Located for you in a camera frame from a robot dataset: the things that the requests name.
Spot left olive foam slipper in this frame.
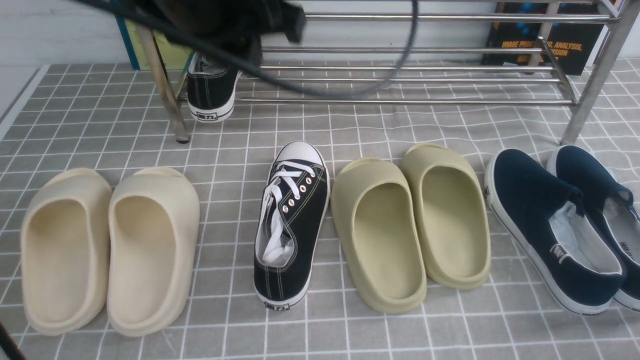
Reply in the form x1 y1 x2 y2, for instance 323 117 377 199
330 158 427 314

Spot grey checked tablecloth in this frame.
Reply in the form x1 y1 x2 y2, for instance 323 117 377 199
0 63 639 360

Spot olive foam slipper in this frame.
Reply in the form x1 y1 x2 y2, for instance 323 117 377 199
330 158 427 314
400 143 492 290

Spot teal and yellow book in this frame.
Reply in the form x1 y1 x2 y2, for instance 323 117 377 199
116 16 192 71

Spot navy slip-on shoe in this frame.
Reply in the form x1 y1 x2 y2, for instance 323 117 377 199
484 148 626 316
546 145 640 312

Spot left navy slip-on shoe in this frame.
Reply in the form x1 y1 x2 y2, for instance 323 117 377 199
484 148 626 316

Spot cream foam slipper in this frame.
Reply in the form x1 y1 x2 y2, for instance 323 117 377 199
20 168 113 336
107 167 201 337

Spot right cream foam slipper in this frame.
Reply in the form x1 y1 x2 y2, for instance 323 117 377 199
107 167 201 337

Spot black canvas sneaker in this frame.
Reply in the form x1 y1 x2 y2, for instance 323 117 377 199
253 141 330 312
186 52 242 123

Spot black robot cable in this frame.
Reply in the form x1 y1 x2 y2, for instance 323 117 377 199
75 0 420 99

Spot silver metal shoe rack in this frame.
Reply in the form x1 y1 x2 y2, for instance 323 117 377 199
128 0 639 145

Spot right navy slip-on shoe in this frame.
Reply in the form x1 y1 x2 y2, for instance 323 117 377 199
546 145 640 312

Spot left cream foam slipper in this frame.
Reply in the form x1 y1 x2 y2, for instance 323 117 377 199
20 168 113 336

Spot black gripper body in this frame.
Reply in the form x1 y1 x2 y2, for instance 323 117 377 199
135 0 307 68

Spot right olive foam slipper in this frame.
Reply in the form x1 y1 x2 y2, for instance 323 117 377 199
400 143 492 290

